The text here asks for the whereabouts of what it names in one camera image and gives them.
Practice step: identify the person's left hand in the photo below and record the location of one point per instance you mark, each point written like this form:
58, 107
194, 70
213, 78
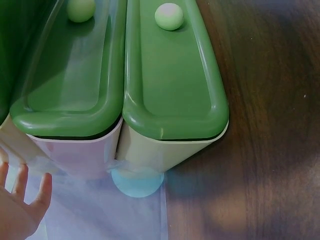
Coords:
17, 217

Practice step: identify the person's left fingers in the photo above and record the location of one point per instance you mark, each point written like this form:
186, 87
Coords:
41, 191

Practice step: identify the cream plastic bin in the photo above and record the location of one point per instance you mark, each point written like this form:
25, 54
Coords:
150, 155
80, 157
17, 142

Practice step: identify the translucent white plastic sheet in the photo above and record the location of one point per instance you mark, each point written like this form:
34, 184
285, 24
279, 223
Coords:
100, 215

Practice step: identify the light blue round disc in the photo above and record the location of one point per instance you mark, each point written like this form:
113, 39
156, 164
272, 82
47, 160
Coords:
137, 183

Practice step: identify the green bin lid with knob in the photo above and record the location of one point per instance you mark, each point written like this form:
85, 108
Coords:
15, 50
72, 75
175, 82

